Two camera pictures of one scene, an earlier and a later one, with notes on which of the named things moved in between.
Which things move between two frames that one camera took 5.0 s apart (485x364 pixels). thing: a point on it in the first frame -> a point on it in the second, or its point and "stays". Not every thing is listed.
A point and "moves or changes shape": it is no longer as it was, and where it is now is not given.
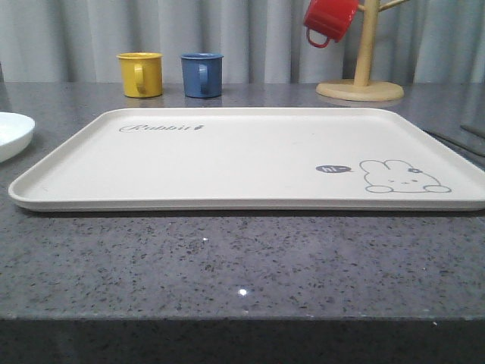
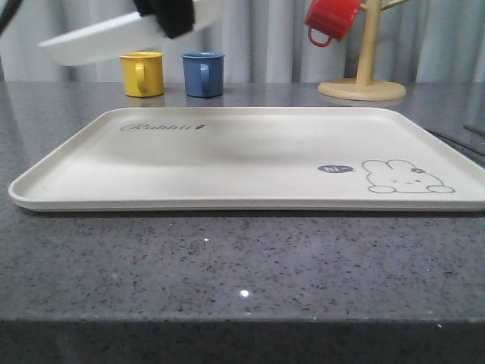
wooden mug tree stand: [362, 89] stays
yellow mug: [142, 73] stays
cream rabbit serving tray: [255, 159] stays
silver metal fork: [474, 155] moves or changes shape
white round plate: [16, 133] -> [123, 37]
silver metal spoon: [474, 130] stays
